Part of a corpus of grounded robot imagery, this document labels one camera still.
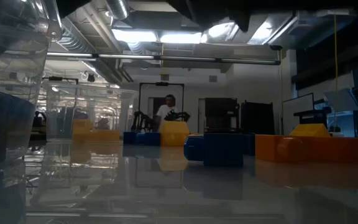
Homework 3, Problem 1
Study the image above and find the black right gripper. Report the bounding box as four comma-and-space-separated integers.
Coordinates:
166, 0, 251, 31

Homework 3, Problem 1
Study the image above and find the yellow plastic building block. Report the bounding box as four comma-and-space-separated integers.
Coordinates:
160, 120, 190, 147
72, 129, 121, 142
72, 119, 93, 131
288, 123, 331, 138

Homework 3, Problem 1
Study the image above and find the ceiling light panel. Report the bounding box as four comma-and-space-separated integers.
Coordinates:
159, 32, 203, 44
112, 29, 158, 44

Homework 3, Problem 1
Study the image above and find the long metal ceiling pipe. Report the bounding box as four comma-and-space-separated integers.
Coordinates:
47, 52, 282, 66

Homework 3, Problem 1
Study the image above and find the black computer monitor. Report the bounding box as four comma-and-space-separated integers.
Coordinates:
204, 97, 239, 118

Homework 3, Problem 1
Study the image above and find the person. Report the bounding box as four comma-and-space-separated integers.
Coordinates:
154, 94, 178, 131

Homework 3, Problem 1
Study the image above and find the clear plastic bin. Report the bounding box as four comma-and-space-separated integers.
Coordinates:
0, 0, 63, 224
42, 80, 139, 142

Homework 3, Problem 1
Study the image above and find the black cabinet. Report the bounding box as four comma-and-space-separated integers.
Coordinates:
241, 101, 275, 135

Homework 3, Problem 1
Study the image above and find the white ceiling box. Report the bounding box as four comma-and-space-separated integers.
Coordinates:
316, 8, 358, 17

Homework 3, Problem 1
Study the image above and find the whiteboard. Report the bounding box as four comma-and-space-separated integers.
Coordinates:
282, 92, 315, 126

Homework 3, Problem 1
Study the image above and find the black desk shelf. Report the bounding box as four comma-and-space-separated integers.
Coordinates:
293, 107, 333, 127

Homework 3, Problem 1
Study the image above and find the white angled panel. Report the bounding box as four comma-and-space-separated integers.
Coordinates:
323, 88, 358, 113

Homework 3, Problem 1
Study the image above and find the round metal air duct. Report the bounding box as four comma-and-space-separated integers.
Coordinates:
105, 0, 131, 21

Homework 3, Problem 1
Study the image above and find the black gantry frame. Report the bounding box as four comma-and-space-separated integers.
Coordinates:
138, 82, 185, 125

